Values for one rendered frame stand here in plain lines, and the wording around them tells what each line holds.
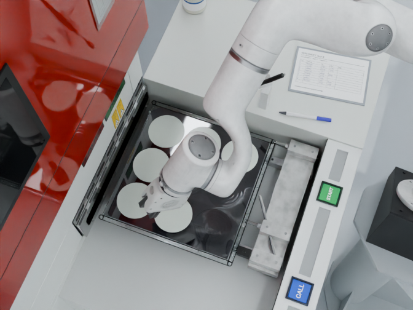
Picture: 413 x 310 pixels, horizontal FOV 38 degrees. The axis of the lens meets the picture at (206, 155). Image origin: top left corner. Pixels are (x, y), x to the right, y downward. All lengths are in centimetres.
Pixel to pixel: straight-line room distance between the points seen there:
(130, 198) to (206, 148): 42
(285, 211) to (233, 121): 46
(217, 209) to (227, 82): 49
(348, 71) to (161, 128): 54
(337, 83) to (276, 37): 56
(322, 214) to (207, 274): 34
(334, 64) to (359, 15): 59
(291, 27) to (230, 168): 32
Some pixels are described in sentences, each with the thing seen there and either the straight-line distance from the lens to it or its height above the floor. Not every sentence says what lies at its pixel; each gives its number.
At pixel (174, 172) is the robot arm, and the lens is 127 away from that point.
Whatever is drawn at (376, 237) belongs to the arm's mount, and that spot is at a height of 88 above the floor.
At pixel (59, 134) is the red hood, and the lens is 113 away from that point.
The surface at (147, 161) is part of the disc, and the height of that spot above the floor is 90.
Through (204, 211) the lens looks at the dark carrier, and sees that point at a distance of 157.
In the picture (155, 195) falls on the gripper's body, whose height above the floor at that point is 112.
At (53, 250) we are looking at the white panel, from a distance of 147.
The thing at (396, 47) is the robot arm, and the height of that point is 136.
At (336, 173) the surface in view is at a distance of 157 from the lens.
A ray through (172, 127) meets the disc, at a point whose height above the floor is 90.
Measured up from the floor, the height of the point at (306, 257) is 96.
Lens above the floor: 239
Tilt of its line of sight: 67 degrees down
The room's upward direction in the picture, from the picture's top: 2 degrees counter-clockwise
